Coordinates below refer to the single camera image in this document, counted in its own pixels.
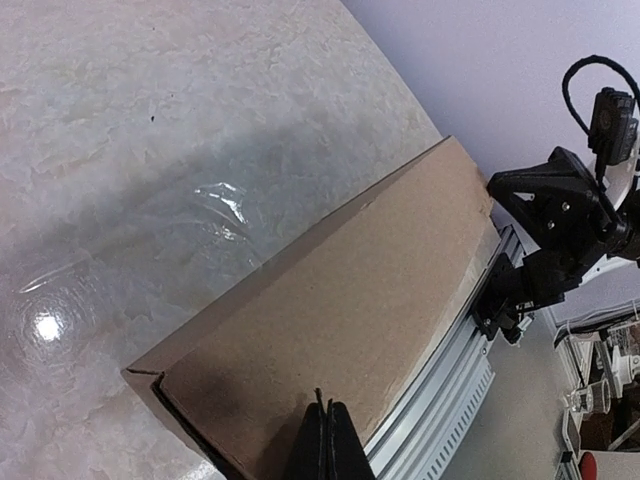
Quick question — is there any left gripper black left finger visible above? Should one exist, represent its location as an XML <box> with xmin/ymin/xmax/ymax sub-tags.
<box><xmin>282</xmin><ymin>388</ymin><xmax>328</xmax><ymax>480</ymax></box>

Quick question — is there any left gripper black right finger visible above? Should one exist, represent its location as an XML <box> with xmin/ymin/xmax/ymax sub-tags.
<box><xmin>326</xmin><ymin>400</ymin><xmax>375</xmax><ymax>480</ymax></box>

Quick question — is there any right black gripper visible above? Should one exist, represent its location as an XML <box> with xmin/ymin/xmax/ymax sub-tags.
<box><xmin>487</xmin><ymin>147</ymin><xmax>639</xmax><ymax>260</ymax></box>

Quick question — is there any brown cardboard box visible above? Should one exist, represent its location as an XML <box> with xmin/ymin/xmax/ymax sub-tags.
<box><xmin>123</xmin><ymin>137</ymin><xmax>499</xmax><ymax>479</ymax></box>

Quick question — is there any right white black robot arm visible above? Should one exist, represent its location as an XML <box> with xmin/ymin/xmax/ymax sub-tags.
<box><xmin>488</xmin><ymin>147</ymin><xmax>639</xmax><ymax>307</ymax></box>

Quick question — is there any background lab bench clutter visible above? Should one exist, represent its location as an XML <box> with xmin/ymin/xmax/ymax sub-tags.
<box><xmin>554</xmin><ymin>306</ymin><xmax>639</xmax><ymax>479</ymax></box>

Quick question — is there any aluminium front frame rail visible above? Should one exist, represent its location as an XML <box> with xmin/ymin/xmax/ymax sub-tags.
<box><xmin>365</xmin><ymin>226</ymin><xmax>524</xmax><ymax>479</ymax></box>

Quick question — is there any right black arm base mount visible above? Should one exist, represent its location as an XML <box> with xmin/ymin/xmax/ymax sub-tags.
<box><xmin>471</xmin><ymin>253</ymin><xmax>533</xmax><ymax>345</ymax></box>

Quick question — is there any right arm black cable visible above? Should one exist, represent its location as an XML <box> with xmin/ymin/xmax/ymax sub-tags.
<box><xmin>560</xmin><ymin>54</ymin><xmax>640</xmax><ymax>136</ymax></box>

